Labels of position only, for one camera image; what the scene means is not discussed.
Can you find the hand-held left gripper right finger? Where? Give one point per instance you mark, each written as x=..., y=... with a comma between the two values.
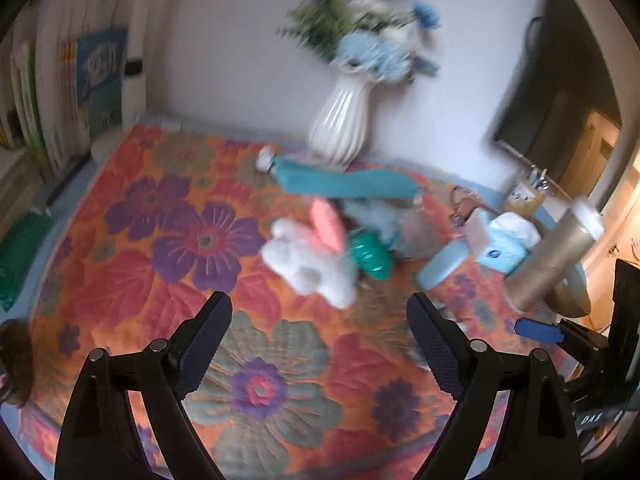
x=440, y=350

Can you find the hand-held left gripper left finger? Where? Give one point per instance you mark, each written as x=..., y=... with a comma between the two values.
x=200, y=347

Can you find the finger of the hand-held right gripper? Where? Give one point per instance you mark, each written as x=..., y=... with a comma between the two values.
x=537, y=330

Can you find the green towel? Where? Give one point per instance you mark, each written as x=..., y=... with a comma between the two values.
x=371, y=257

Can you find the tan woven object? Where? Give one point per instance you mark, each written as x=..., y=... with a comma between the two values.
x=572, y=295

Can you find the gold thermos bottle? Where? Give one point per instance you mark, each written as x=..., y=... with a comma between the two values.
x=547, y=260

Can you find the light blue case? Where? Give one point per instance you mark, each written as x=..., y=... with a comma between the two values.
x=440, y=266

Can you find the blue tissue pack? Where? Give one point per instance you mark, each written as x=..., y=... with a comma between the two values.
x=505, y=245

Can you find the floral blanket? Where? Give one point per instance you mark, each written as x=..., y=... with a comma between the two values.
x=150, y=240

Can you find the paper pen holder cup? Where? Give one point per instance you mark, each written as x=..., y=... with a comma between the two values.
x=522, y=197

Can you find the white plush bunny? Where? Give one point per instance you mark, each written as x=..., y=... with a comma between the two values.
x=305, y=260

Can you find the brown wallet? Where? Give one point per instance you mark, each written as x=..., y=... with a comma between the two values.
x=465, y=205

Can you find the light blue fuzzy cloth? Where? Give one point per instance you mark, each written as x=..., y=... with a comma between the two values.
x=372, y=217

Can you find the wooden door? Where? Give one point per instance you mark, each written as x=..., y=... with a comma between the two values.
x=607, y=170

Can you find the teal cloth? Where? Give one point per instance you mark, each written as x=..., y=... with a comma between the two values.
x=340, y=182

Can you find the white sock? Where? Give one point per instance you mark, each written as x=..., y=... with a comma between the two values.
x=265, y=159

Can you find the green plastic packet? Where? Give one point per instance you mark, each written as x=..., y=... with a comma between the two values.
x=22, y=255

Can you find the white ribbed vase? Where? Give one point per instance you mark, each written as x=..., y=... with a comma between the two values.
x=340, y=120

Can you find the row of books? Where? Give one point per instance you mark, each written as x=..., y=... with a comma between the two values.
x=35, y=90

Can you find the blue and white artificial flowers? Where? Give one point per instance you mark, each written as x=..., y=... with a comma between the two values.
x=360, y=25

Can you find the black wall television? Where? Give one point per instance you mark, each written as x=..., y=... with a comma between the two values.
x=555, y=90

